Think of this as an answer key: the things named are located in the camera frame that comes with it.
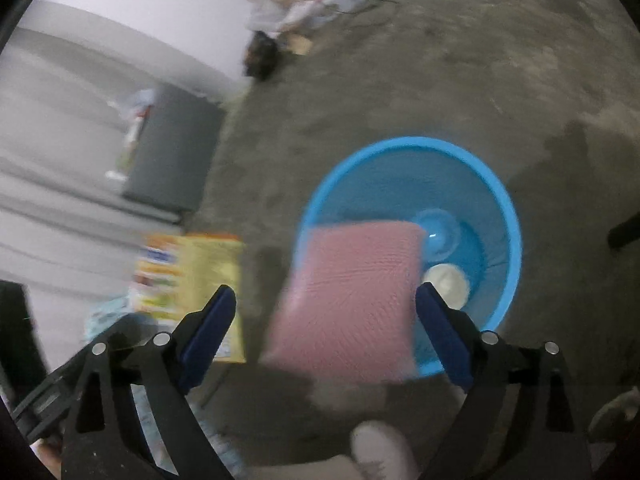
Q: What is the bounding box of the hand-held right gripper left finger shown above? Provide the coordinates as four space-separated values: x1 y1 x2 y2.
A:
60 284 238 480

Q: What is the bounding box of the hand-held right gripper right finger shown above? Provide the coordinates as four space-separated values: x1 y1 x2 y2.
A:
416 281 596 480

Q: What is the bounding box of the pink sponge cloth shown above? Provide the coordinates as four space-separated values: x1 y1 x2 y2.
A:
262 220 428 386

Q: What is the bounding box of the blue mesh plastic basket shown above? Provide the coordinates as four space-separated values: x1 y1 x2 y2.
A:
295 136 523 378

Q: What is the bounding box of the white round lid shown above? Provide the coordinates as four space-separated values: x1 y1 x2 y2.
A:
422 263 471 311

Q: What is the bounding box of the yellow orange biscuit packet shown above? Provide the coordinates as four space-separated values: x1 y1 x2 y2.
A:
131 232 247 363

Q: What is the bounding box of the black box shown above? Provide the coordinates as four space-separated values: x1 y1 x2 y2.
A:
0 280 48 386

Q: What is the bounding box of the person's white socked foot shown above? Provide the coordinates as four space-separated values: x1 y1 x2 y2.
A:
350 421 421 480

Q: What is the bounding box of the grey cabinet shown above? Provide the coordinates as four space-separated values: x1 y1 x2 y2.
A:
121 82 226 223

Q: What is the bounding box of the black object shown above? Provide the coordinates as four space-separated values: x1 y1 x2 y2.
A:
607 210 640 251

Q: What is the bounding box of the clear plastic bag with items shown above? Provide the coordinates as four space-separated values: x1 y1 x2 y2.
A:
107 89 156 181

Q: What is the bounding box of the white curtain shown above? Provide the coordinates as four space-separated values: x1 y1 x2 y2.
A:
0 0 241 311

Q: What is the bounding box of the dark crumpled bag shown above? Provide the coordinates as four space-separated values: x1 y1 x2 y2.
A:
242 31 283 81

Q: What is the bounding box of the brown cardboard piece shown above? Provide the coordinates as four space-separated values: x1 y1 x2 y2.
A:
282 34 313 56

